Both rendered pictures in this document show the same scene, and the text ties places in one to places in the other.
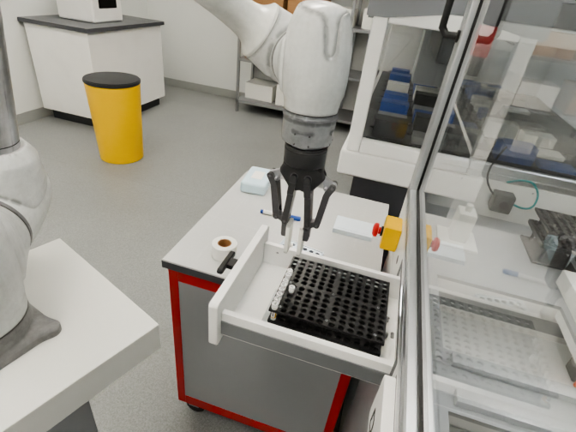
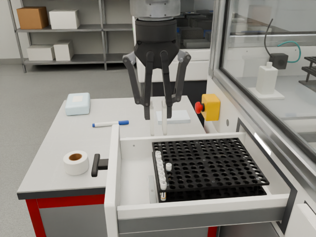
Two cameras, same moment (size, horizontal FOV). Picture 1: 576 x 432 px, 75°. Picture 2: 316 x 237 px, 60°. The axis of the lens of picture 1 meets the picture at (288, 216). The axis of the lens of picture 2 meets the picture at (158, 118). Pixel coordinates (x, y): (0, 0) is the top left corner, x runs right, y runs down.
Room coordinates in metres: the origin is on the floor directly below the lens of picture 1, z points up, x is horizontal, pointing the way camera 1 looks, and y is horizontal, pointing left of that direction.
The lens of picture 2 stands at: (0.12, 0.14, 1.26)
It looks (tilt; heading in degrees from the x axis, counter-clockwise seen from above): 27 degrees down; 342
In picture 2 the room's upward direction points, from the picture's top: straight up
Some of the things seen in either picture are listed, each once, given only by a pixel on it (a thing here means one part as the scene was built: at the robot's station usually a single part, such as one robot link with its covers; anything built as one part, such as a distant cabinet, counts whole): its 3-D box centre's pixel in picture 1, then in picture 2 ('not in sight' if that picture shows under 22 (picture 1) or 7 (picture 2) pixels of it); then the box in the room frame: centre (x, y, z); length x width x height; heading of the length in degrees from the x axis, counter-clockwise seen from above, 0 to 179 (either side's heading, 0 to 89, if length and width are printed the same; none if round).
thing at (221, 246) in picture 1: (224, 249); (76, 162); (0.83, 0.16, 0.78); 0.07 x 0.07 x 0.04
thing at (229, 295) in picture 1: (242, 278); (114, 175); (0.62, 0.08, 0.87); 0.29 x 0.02 x 0.11; 167
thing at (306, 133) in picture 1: (309, 127); (155, 0); (0.62, -0.02, 1.23); 0.09 x 0.09 x 0.06
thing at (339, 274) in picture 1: (330, 305); (203, 171); (0.57, -0.11, 0.87); 0.22 x 0.18 x 0.06; 77
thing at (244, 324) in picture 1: (334, 308); (206, 172); (0.57, -0.12, 0.86); 0.40 x 0.26 x 0.06; 77
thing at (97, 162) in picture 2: (231, 263); (101, 164); (0.62, 0.11, 0.91); 0.07 x 0.04 x 0.01; 167
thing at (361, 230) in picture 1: (353, 227); (172, 116); (1.04, -0.22, 0.77); 0.13 x 0.09 x 0.02; 78
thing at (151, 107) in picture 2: (288, 235); (151, 118); (0.62, -0.01, 1.00); 0.03 x 0.01 x 0.07; 167
